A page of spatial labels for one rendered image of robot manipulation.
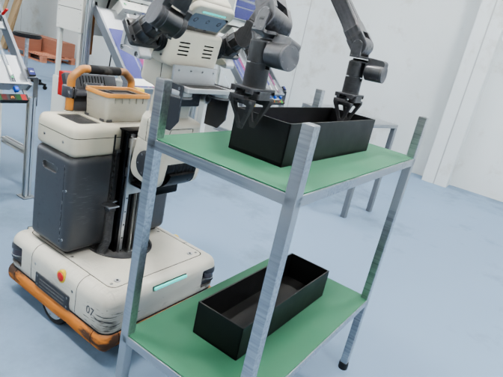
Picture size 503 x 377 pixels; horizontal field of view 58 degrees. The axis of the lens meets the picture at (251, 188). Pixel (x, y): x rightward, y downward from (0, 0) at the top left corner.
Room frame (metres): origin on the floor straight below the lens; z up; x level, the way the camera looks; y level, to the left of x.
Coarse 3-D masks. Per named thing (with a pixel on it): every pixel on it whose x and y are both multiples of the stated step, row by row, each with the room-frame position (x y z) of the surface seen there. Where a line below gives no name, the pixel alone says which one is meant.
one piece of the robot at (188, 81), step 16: (176, 64) 1.57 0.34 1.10; (176, 80) 1.57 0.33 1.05; (192, 80) 1.64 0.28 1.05; (208, 80) 1.72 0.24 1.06; (176, 96) 1.51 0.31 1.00; (192, 96) 1.67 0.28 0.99; (208, 96) 1.76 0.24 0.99; (224, 96) 1.69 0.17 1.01; (176, 112) 1.52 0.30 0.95; (208, 112) 1.77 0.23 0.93; (224, 112) 1.73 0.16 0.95
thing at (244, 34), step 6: (252, 18) 1.78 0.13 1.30; (246, 24) 1.77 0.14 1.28; (252, 24) 1.75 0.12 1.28; (240, 30) 1.78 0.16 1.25; (246, 30) 1.76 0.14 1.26; (252, 30) 1.76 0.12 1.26; (240, 36) 1.78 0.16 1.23; (246, 36) 1.76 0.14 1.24; (252, 36) 1.75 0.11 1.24; (240, 42) 1.77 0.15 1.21; (246, 42) 1.76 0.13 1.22; (246, 48) 1.78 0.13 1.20
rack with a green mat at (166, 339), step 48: (192, 144) 1.15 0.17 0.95; (144, 192) 1.13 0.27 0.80; (288, 192) 0.92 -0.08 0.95; (336, 192) 1.09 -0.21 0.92; (144, 240) 1.14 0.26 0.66; (288, 240) 0.92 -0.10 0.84; (384, 240) 1.65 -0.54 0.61; (336, 288) 1.69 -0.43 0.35; (144, 336) 1.14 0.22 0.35; (192, 336) 1.19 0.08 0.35; (288, 336) 1.29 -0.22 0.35
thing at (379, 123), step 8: (304, 104) 4.04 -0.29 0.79; (376, 120) 3.88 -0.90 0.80; (392, 128) 3.86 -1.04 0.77; (392, 136) 3.89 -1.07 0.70; (376, 184) 3.90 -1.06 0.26; (352, 192) 3.60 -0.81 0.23; (376, 192) 3.90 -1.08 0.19; (344, 200) 3.61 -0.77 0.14; (368, 200) 3.92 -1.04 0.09; (344, 208) 3.60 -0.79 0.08; (368, 208) 3.90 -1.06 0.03; (344, 216) 3.59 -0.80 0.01
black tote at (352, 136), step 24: (240, 120) 1.18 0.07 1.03; (264, 120) 1.15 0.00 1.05; (288, 120) 1.43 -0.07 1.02; (312, 120) 1.57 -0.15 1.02; (336, 120) 1.66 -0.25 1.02; (360, 120) 1.48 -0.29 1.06; (240, 144) 1.18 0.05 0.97; (264, 144) 1.14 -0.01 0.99; (288, 144) 1.11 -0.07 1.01; (336, 144) 1.36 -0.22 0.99; (360, 144) 1.53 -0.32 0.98
